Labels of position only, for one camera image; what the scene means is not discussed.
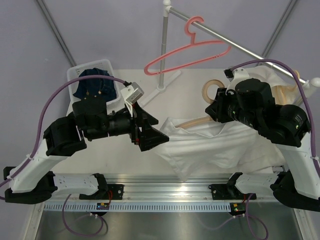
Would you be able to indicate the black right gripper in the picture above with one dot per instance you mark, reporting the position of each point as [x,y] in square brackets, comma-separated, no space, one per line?
[217,109]

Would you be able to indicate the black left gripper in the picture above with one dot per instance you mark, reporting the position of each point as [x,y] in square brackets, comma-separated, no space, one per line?
[150,137]

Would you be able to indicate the white satin garment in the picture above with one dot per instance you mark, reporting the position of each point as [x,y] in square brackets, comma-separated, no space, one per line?
[231,147]

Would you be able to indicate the dark blue denim skirt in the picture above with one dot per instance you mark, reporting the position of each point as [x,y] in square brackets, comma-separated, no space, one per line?
[104,88]

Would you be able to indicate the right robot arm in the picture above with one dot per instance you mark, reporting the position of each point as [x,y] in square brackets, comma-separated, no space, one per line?
[251,103]

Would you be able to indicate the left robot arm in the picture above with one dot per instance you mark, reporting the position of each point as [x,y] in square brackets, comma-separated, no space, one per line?
[34,182]

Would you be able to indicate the cream white garment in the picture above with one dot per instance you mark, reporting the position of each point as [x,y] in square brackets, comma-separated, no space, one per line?
[283,93]

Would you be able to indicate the white plastic basket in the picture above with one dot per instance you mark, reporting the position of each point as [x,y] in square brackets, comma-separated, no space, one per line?
[101,67]

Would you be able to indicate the silver clothes rack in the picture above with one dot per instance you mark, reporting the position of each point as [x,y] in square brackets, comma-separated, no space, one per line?
[168,76]

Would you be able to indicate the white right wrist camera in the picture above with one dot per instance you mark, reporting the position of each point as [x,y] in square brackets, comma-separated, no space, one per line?
[235,76]

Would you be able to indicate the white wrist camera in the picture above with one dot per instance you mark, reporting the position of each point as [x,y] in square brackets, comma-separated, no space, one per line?
[131,93]
[235,76]

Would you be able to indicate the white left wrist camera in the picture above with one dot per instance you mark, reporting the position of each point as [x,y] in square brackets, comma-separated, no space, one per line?
[131,93]

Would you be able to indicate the aluminium mounting rail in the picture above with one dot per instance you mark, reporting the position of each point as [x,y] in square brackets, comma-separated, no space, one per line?
[167,189]

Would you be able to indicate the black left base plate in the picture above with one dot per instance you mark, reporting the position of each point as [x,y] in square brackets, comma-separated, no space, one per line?
[115,192]

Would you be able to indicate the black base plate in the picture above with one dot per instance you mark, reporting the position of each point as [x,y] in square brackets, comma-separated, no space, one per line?
[226,192]
[115,192]

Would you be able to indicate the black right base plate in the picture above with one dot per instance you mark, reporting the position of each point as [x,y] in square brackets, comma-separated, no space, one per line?
[226,192]

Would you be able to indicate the white slotted cable duct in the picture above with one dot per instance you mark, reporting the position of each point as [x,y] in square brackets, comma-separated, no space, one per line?
[135,207]

